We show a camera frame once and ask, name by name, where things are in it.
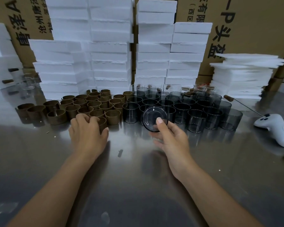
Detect person's right hand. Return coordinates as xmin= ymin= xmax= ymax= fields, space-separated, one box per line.
xmin=149 ymin=117 xmax=199 ymax=183

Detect person's left hand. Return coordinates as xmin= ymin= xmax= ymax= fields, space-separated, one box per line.
xmin=68 ymin=113 xmax=109 ymax=163

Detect brown sleeve ring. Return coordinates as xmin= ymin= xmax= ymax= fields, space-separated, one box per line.
xmin=91 ymin=116 xmax=107 ymax=134

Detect group of brown sleeve rings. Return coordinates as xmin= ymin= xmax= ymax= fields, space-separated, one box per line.
xmin=17 ymin=89 xmax=134 ymax=127

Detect cluster of transparent plastic cups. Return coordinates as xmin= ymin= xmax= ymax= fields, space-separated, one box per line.
xmin=122 ymin=83 xmax=244 ymax=133

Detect smoky transparent plastic cup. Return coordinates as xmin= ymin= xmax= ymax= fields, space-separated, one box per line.
xmin=142 ymin=107 xmax=169 ymax=133

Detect bunch of clear plastic cups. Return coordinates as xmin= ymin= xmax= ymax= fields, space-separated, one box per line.
xmin=15 ymin=73 xmax=42 ymax=90

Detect person's right forearm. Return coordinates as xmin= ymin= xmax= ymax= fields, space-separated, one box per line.
xmin=179 ymin=163 xmax=265 ymax=227

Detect person's left forearm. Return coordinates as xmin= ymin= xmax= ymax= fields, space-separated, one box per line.
xmin=6 ymin=153 xmax=98 ymax=227

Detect tall stack white foam blocks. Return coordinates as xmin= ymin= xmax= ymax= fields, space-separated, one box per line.
xmin=28 ymin=0 xmax=135 ymax=101

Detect stack of thin foam sheets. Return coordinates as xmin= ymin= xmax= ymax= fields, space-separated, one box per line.
xmin=209 ymin=53 xmax=284 ymax=100

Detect stepped stack white foam blocks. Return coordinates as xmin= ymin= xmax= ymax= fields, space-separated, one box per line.
xmin=135 ymin=0 xmax=213 ymax=87

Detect white game controller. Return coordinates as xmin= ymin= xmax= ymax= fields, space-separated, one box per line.
xmin=253 ymin=113 xmax=284 ymax=148

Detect large printed cardboard box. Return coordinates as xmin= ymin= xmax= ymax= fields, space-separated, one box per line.
xmin=175 ymin=0 xmax=284 ymax=76

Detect brown-handled metal rod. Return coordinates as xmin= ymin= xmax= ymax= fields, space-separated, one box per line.
xmin=223 ymin=95 xmax=263 ymax=116

